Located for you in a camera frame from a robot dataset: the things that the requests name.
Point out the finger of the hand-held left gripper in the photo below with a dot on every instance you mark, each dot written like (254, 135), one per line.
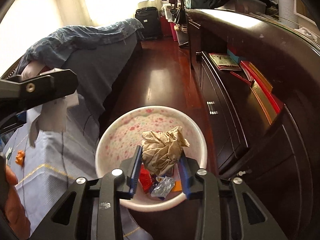
(45, 85)
(12, 123)

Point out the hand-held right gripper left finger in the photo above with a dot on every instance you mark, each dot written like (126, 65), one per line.
(135, 172)

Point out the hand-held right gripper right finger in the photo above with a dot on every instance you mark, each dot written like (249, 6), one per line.
(186, 177)

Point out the red plastic wrapper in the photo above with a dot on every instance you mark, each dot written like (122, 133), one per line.
(145, 181)

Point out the brown paper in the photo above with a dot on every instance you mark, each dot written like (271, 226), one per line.
(162, 150)

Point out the white floral basin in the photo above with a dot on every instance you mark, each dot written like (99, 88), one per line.
(125, 135)

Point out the person's left hand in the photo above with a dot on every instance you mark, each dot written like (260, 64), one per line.
(16, 205)

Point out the orange card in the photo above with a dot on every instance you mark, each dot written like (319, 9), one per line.
(177, 186)

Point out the silver foil wrapper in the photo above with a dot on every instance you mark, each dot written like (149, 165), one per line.
(163, 188)

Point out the small orange wrapper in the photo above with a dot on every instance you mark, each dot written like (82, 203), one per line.
(20, 157)

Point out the grey bed skirt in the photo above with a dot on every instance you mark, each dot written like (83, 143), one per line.
(100, 80)

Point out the blue patterned duvet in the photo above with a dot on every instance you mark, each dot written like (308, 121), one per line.
(75, 37)

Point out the blue striped sheet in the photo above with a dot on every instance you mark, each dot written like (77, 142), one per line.
(62, 170)

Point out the dark wooden dresser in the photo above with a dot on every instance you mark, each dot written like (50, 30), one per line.
(262, 142)

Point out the sheer window curtain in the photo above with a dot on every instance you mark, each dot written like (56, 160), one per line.
(112, 0)

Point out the gold flat box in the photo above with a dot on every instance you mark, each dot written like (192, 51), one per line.
(262, 95)

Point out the red and gold books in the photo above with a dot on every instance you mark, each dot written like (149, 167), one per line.
(272, 97)

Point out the black suitcase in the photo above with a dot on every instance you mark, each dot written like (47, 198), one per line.
(148, 22)

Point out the green cover book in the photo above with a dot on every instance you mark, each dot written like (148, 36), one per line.
(223, 61)

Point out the red storage box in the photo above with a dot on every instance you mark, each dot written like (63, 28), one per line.
(172, 28)

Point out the clear plastic box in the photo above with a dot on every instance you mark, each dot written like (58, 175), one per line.
(246, 3)

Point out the white crumpled cloth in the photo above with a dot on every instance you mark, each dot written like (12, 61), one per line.
(308, 33)

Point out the white perforated appliance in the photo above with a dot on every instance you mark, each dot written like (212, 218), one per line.
(288, 5)

